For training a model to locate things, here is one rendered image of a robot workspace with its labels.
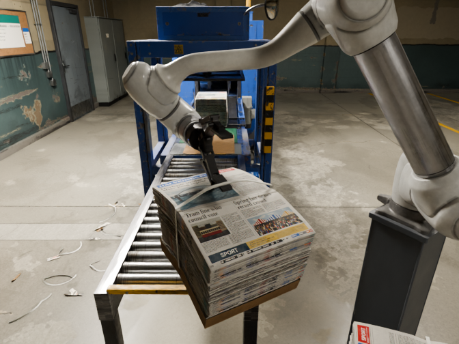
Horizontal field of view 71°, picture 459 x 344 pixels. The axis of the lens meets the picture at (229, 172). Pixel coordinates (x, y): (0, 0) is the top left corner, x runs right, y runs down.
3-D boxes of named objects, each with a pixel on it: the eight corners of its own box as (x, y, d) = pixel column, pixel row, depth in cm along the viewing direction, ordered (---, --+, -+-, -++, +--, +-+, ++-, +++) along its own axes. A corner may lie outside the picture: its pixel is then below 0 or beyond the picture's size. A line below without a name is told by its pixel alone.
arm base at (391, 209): (391, 194, 129) (393, 181, 127) (451, 218, 112) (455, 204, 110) (363, 207, 119) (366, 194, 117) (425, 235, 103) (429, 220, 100)
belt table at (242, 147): (251, 167, 234) (251, 154, 230) (161, 167, 234) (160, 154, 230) (246, 138, 298) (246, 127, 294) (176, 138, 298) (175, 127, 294)
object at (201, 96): (227, 127, 297) (227, 98, 287) (195, 127, 297) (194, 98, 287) (227, 117, 332) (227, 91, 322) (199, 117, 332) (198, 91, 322)
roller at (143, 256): (244, 257, 124) (244, 248, 129) (123, 257, 125) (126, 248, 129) (244, 267, 127) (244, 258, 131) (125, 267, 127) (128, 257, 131)
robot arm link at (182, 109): (190, 150, 105) (160, 125, 97) (176, 134, 117) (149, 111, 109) (213, 125, 104) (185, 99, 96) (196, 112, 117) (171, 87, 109)
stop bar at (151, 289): (238, 295, 106) (238, 291, 105) (106, 295, 106) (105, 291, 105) (238, 289, 109) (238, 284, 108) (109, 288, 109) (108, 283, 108)
